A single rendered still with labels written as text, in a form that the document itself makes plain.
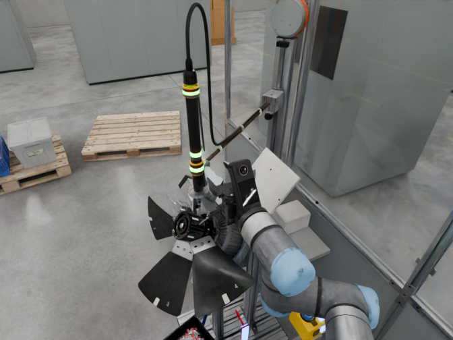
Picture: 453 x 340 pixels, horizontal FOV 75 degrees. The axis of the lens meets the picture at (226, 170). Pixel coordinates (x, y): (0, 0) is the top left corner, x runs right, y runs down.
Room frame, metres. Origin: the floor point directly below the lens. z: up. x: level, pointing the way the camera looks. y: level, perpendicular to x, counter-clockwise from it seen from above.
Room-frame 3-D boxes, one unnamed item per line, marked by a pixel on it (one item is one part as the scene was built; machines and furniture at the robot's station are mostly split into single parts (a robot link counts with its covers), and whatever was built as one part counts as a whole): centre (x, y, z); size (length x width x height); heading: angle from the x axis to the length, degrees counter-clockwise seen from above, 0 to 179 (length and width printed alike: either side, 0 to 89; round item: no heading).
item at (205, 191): (0.75, 0.09, 1.50); 0.09 x 0.07 x 0.10; 150
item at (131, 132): (3.57, 1.24, 0.07); 1.20 x 1.00 x 0.15; 98
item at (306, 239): (1.09, -0.35, 0.85); 0.36 x 0.24 x 0.03; 25
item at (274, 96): (1.29, -0.22, 1.55); 0.10 x 0.07 x 0.09; 150
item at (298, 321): (0.55, -0.33, 1.02); 0.16 x 0.10 x 0.11; 115
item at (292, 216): (1.17, -0.35, 0.92); 0.17 x 0.16 x 0.11; 115
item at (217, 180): (0.56, 0.04, 1.64); 0.09 x 0.03 x 0.06; 37
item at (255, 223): (0.41, -0.07, 1.64); 0.08 x 0.05 x 0.08; 115
